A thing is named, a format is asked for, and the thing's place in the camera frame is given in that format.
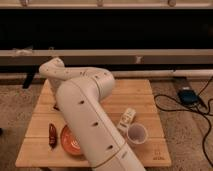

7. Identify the orange patterned plate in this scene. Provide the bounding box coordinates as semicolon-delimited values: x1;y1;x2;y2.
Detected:
60;125;82;156

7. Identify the dark red chili pepper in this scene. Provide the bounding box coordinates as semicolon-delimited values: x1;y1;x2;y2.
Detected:
49;123;57;148

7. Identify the black cable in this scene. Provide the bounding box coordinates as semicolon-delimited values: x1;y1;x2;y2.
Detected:
153;75;213;168

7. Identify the wooden table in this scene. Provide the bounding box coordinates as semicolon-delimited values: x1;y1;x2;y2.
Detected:
16;79;171;169

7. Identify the white plastic cup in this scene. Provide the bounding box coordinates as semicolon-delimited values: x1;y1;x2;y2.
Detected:
126;123;148;146

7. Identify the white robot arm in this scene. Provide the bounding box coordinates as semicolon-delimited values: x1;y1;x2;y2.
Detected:
39;58;146;171

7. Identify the white small bottle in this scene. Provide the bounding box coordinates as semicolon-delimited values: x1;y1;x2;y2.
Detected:
117;108;136;132

